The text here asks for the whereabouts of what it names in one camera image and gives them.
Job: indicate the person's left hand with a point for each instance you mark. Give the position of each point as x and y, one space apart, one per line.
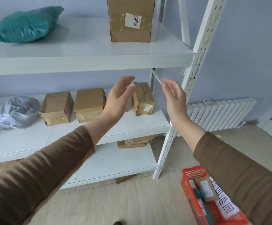
116 103

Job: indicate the person's right hand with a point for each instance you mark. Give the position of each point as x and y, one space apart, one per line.
177 103

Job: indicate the person's left thumb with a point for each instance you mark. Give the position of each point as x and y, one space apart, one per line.
130 91

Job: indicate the person's right thumb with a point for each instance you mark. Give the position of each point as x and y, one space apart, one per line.
166 93

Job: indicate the person's left forearm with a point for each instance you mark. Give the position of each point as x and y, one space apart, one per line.
44 166

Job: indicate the person's right forearm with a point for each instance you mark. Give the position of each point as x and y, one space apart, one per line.
232 166

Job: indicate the small cardboard box green tape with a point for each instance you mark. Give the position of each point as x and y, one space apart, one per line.
144 98

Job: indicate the small taped cardboard box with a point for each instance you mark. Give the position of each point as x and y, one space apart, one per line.
89 104
56 107

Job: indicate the flat cardboard box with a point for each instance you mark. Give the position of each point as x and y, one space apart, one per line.
143 139
131 145

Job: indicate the white radiator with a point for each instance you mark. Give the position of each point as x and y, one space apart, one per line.
220 114

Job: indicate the white metal shelf unit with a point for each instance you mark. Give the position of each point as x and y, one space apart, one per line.
79 44

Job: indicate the large labelled cardboard box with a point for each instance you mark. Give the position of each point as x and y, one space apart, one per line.
119 18

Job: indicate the small white packet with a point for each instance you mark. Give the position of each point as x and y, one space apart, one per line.
192 184

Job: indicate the red plastic basket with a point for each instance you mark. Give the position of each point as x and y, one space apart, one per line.
189 192

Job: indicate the slim labelled cardboard box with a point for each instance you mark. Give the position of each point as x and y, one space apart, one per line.
206 188

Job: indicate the pink-edged shelf label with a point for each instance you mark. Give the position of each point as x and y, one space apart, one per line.
82 183

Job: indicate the small teal mailer bag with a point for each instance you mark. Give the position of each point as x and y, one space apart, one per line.
198 195

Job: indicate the grey plastic mailer bag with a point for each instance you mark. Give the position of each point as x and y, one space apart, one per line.
16 112

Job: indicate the teal plastic mailer bag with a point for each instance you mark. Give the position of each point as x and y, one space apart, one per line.
25 25

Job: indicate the white printed paper sign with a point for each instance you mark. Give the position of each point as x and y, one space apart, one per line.
225 203

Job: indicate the person's dark shoe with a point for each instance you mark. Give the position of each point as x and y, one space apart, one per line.
118 223

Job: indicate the white wall socket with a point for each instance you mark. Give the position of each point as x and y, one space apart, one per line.
206 100

